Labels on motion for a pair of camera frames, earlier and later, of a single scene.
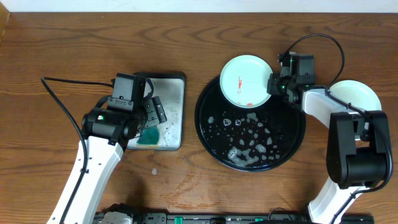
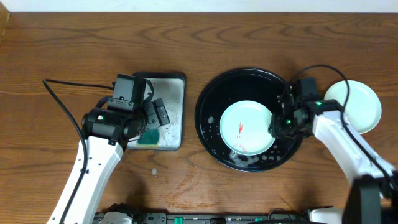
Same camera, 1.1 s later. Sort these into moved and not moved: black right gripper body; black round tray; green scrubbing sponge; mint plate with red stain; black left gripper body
Moved: mint plate with red stain; black right gripper body
Not moved: green scrubbing sponge; black round tray; black left gripper body
